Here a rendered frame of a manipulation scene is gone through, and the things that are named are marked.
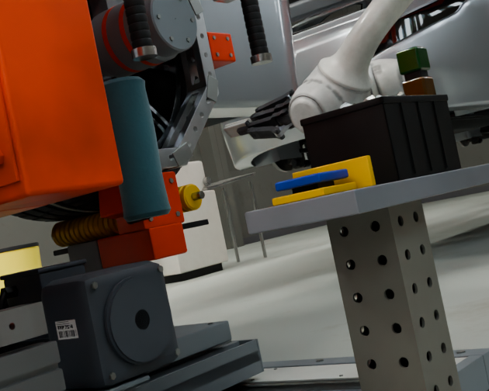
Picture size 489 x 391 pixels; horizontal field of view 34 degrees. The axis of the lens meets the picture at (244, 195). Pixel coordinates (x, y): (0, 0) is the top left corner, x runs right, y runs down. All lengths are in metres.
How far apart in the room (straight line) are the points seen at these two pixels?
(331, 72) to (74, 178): 0.55
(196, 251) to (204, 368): 5.82
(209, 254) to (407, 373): 6.60
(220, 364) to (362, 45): 0.76
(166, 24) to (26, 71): 0.60
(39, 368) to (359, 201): 0.45
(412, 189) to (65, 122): 0.46
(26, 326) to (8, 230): 9.98
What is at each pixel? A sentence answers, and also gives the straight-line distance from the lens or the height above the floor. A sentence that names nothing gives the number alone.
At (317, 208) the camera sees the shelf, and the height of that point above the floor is 0.44.
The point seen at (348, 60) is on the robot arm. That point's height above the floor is 0.67.
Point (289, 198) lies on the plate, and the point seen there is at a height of 0.45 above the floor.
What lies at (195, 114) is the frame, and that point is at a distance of 1.81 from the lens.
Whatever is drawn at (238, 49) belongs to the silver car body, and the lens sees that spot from 2.25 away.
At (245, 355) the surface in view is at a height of 0.14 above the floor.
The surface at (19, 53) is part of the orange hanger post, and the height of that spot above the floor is 0.70.
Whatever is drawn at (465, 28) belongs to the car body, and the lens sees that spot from 4.09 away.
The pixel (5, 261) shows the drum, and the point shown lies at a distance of 6.08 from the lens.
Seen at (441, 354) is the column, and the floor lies 0.20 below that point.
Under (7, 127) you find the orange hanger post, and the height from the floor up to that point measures 0.61.
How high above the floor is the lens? 0.44
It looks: 2 degrees up
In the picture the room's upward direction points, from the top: 12 degrees counter-clockwise
